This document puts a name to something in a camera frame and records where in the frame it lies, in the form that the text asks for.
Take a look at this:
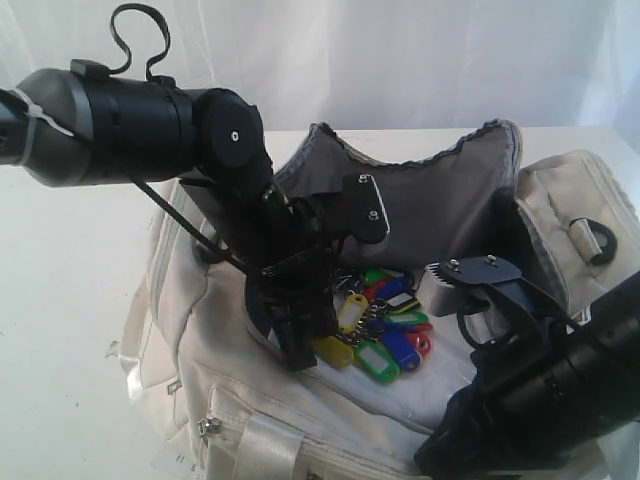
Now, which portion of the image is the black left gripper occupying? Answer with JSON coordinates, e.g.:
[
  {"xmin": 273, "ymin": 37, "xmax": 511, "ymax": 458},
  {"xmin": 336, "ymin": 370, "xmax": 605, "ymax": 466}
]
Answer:
[{"xmin": 245, "ymin": 196, "xmax": 338, "ymax": 372}]

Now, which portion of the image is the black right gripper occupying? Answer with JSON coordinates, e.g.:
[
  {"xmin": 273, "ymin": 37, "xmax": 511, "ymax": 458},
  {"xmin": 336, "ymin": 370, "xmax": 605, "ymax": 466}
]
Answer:
[{"xmin": 414, "ymin": 319, "xmax": 600, "ymax": 479}]

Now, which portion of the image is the colourful key tag bunch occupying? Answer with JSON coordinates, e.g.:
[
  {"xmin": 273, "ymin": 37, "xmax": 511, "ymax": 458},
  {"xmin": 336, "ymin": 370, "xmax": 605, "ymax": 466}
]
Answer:
[{"xmin": 312, "ymin": 267, "xmax": 433, "ymax": 385}]

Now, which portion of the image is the cream fabric duffel bag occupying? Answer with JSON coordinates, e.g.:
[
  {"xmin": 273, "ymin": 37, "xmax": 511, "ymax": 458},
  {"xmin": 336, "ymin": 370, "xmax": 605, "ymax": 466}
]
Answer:
[{"xmin": 119, "ymin": 120, "xmax": 639, "ymax": 479}]

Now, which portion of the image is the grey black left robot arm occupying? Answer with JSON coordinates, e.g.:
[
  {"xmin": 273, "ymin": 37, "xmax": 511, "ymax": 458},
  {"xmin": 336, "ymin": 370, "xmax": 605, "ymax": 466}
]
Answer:
[{"xmin": 1, "ymin": 61, "xmax": 349, "ymax": 371}]

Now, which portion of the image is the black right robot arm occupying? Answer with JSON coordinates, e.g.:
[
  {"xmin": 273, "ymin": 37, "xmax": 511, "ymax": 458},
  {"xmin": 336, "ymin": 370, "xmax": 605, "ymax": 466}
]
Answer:
[{"xmin": 414, "ymin": 275, "xmax": 639, "ymax": 479}]

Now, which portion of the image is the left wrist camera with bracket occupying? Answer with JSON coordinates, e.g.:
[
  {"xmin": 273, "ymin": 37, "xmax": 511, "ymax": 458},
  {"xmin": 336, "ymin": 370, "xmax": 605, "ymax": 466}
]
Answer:
[{"xmin": 316, "ymin": 173, "xmax": 390, "ymax": 258}]

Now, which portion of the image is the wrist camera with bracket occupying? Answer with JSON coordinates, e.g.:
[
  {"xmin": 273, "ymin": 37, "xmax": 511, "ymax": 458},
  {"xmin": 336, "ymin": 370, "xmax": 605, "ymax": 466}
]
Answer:
[
  {"xmin": 316, "ymin": 173, "xmax": 390, "ymax": 258},
  {"xmin": 417, "ymin": 255, "xmax": 567, "ymax": 343}
]

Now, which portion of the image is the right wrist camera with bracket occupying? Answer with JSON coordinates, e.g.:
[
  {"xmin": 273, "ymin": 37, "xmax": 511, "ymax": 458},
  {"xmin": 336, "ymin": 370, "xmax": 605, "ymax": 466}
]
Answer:
[{"xmin": 417, "ymin": 255, "xmax": 567, "ymax": 343}]

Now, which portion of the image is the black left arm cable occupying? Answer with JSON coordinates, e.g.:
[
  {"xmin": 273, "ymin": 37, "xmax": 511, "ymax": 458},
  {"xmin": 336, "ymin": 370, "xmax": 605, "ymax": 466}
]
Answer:
[{"xmin": 109, "ymin": 3, "xmax": 174, "ymax": 84}]

